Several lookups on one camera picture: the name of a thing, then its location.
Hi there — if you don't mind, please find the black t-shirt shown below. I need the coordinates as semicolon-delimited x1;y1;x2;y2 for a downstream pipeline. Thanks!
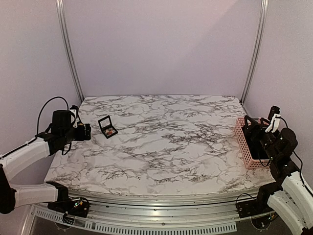
242;116;268;161

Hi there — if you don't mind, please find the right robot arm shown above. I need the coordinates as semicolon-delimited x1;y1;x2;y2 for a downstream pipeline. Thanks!
244;116;313;235

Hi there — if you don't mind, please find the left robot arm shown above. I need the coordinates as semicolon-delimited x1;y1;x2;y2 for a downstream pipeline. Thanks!
0;105;91;218

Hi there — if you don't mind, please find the black open brooch case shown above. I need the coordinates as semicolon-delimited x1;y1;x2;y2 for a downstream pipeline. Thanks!
98;115;118;139

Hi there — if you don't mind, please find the pink perforated plastic basket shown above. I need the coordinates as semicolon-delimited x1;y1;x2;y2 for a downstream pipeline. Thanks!
234;117;269;169

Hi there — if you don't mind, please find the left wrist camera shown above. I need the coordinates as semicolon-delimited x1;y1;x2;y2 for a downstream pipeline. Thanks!
69;105;81;128

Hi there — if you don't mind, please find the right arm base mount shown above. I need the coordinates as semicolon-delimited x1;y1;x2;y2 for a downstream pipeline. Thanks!
235;193;273;218

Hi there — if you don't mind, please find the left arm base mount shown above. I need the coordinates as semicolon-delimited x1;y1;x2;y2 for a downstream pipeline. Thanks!
47;197;90;218

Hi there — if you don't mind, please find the aluminium front rail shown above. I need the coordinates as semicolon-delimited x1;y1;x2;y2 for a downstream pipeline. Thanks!
28;188;296;233

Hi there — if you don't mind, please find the left aluminium frame post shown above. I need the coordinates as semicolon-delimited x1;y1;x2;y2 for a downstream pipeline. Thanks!
56;0;85;102

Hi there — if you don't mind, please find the aluminium frame post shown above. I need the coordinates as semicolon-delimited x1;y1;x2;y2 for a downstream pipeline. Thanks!
56;0;85;102
240;0;269;106

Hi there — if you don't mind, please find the right aluminium frame post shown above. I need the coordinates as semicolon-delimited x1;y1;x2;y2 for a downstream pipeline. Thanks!
240;0;269;106

